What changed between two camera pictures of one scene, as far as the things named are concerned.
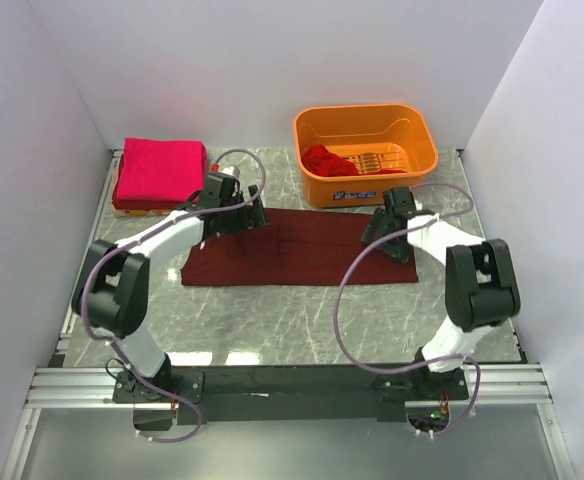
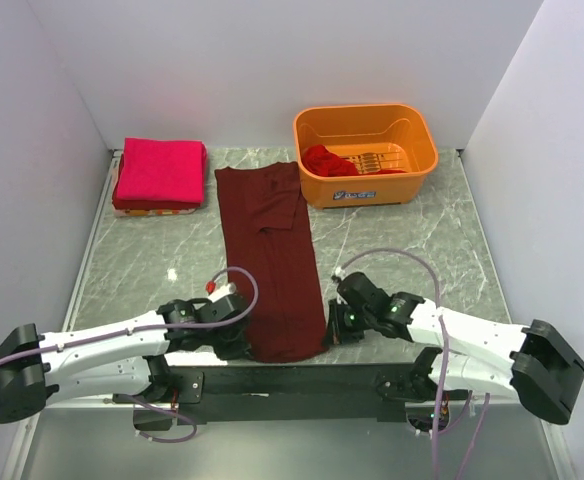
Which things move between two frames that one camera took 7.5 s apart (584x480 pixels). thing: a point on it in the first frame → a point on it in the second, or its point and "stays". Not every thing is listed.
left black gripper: (254, 217) → (237, 349)
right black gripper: (380, 219) → (337, 333)
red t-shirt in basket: (320, 161) stays
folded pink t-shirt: (161, 169) stays
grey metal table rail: (305, 394) stays
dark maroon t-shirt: (298, 247) → (267, 230)
